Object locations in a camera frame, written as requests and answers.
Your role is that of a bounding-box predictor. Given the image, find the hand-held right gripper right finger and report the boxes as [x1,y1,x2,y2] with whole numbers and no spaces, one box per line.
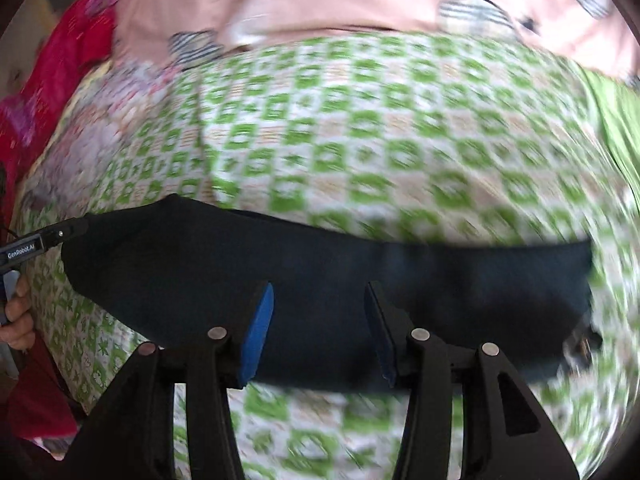
[364,281,581,480]

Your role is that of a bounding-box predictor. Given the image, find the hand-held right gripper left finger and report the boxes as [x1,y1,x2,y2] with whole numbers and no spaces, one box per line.
[62,282,275,480]

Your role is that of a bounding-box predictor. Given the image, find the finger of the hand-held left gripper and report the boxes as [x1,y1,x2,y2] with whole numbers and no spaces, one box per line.
[42,215,94,250]

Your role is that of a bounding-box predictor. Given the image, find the dark navy pants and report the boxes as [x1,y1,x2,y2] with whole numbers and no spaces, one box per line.
[60,194,604,387]

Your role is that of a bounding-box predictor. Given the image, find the person's left hand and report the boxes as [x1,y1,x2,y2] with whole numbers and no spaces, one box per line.
[0,277,36,352]

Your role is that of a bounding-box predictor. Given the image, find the pale floral cloth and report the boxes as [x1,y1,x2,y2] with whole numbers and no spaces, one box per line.
[24,57,201,213]

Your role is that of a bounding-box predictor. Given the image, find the person's red clothing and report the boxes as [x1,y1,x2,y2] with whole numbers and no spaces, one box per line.
[6,342,82,445]

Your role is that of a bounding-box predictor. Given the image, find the red cloth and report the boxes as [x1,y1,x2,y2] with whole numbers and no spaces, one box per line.
[0,0,120,203]

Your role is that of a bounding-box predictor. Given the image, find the green checked bed sheet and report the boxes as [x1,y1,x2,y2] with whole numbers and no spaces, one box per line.
[15,29,636,480]

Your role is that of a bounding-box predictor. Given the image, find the plain green cloth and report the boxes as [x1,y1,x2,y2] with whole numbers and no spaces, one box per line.
[575,65,640,198]

